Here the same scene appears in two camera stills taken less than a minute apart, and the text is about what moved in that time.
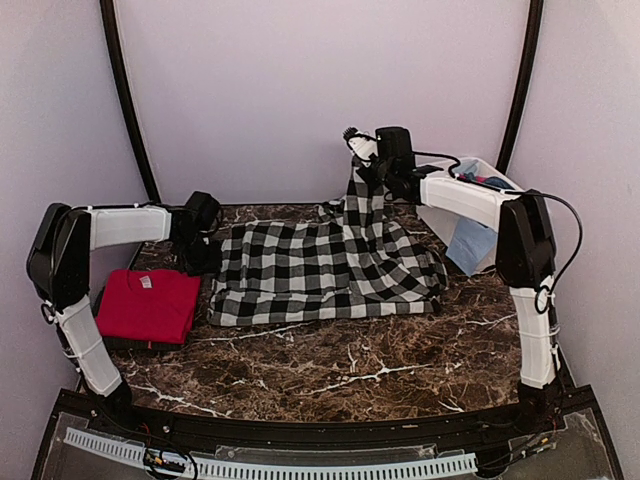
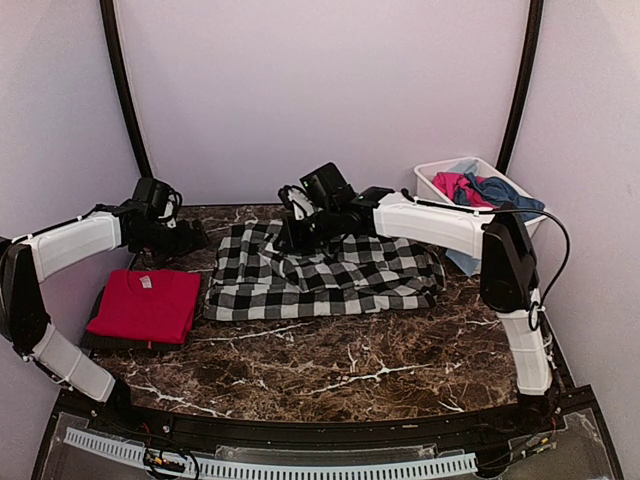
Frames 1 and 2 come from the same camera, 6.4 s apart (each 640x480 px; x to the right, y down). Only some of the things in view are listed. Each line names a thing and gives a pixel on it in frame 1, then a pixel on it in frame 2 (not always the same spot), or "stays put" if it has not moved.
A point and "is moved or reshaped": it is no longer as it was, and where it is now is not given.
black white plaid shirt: [351, 262] is moved or reshaped
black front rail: [351, 436] stays put
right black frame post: [533, 29] stays put
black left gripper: [212, 267] to [187, 244]
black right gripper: [364, 174] to [293, 243]
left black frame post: [121, 78] stays put
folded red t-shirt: [148, 305] stays put
